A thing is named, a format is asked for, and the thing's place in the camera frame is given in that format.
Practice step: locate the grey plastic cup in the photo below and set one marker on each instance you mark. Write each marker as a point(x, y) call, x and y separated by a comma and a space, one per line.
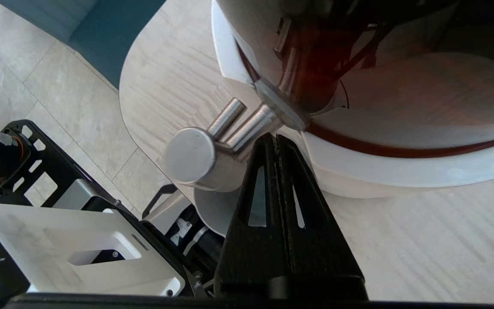
point(217, 206)

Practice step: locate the dark blue bench seat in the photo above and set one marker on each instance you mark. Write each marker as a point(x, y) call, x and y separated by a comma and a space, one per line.
point(118, 43)

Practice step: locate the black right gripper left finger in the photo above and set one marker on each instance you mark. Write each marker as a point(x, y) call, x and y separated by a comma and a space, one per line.
point(247, 257)

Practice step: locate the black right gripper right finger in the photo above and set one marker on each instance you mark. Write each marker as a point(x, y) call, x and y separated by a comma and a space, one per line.
point(320, 257)

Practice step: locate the large steel dispenser tap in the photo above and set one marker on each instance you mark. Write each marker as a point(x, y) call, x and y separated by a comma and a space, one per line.
point(191, 156)

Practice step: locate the large dispenser with brown tea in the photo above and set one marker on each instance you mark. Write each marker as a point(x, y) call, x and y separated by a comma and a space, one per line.
point(401, 167)

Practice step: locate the white robot chassis panel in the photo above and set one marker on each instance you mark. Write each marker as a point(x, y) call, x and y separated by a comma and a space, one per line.
point(37, 240)

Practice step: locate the black robot chassis frame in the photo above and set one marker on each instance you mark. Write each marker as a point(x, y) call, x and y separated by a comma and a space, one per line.
point(54, 159)

